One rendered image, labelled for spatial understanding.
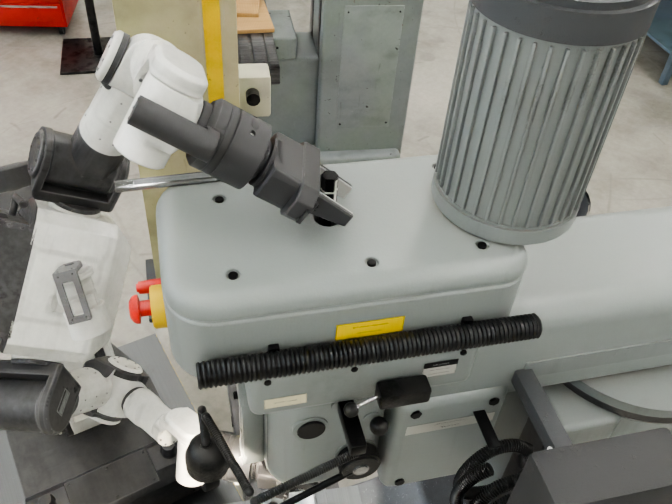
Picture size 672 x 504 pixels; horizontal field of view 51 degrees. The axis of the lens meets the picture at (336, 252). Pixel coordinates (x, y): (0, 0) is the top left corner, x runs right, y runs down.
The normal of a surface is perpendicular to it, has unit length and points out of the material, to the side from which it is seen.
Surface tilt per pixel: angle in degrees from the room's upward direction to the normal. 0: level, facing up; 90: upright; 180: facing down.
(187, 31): 90
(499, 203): 90
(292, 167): 30
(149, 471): 0
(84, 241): 58
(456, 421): 90
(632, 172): 0
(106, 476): 0
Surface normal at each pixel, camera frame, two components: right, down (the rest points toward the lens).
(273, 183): 0.01, 0.69
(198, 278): 0.07, -0.73
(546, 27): -0.40, 0.61
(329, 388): 0.23, 0.68
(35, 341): 0.47, 0.14
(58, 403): 0.99, 0.03
